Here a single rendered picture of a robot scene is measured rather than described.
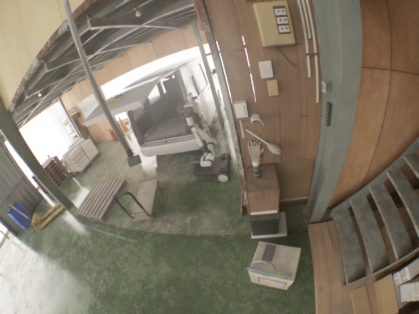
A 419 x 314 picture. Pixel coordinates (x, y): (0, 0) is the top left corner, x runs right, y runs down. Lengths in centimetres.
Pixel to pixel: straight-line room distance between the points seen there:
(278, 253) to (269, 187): 60
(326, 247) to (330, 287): 48
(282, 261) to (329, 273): 75
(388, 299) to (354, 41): 212
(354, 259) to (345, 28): 202
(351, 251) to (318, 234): 48
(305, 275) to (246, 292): 68
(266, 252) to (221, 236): 89
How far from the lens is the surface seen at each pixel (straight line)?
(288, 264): 159
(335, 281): 216
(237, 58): 133
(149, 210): 280
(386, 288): 213
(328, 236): 231
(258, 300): 206
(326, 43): 149
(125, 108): 218
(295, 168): 206
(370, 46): 170
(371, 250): 206
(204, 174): 294
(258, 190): 156
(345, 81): 123
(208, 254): 228
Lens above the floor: 205
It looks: 35 degrees down
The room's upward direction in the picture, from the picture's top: 18 degrees counter-clockwise
